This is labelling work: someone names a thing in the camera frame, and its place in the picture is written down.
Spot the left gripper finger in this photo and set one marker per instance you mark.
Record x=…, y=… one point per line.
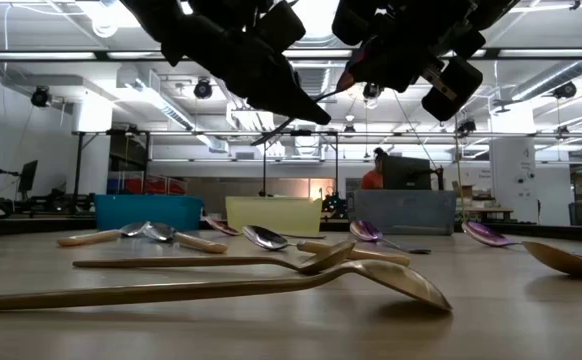
x=296, y=105

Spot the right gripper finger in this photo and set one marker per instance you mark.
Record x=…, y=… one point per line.
x=396, y=72

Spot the gold spoon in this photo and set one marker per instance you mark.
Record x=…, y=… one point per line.
x=561, y=260
x=401, y=285
x=328, y=257

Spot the black background robot arm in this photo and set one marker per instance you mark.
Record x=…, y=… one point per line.
x=333, y=204

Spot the black computer monitor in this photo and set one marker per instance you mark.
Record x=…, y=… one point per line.
x=406, y=172

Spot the person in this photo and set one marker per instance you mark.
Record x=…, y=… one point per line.
x=371, y=180

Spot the yellow plastic bin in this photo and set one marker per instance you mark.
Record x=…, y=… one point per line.
x=276, y=215

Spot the cardboard box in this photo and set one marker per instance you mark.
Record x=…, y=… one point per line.
x=467, y=191

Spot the grey plastic bin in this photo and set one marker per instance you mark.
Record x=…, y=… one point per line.
x=406, y=212

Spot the white pillar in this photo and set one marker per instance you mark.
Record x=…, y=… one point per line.
x=503, y=200

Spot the wooden desk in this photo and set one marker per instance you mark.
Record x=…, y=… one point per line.
x=491, y=210

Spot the blue plastic bin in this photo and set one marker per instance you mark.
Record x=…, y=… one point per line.
x=146, y=212

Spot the small black monitor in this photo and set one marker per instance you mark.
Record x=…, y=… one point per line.
x=28, y=175

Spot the black metal gantry frame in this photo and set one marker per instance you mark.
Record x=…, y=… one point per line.
x=301, y=133

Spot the black ceiling camera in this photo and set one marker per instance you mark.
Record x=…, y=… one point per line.
x=466, y=126
x=565, y=90
x=202, y=90
x=41, y=97
x=371, y=91

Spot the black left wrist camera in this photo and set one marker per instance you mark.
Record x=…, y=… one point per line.
x=281, y=27

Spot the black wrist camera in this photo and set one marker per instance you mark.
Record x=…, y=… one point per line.
x=453, y=90
x=281, y=27

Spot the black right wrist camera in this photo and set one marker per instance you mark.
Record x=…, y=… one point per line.
x=453, y=90

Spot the black aluminium table frame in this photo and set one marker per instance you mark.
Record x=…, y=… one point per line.
x=31, y=227

